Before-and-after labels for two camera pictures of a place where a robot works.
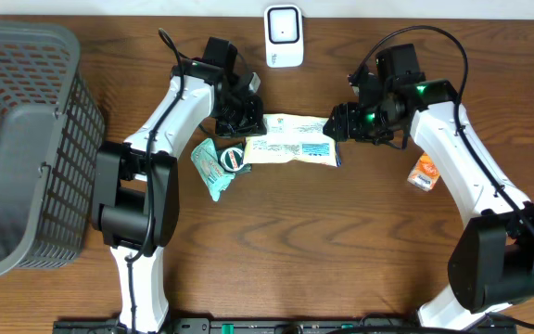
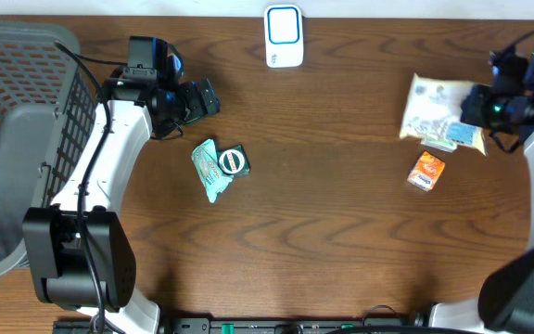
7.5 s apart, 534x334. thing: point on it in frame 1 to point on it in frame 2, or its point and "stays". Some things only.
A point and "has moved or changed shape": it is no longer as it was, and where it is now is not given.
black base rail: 275,326 stays
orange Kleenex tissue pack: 425,173 stays
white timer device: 284,35 stays
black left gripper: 240,123 to 204,99
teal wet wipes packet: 206,158 stays
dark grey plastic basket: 34,134 stays
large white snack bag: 291,138 has moved or changed shape
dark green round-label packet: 232,160 stays
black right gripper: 343,122 to 473,107
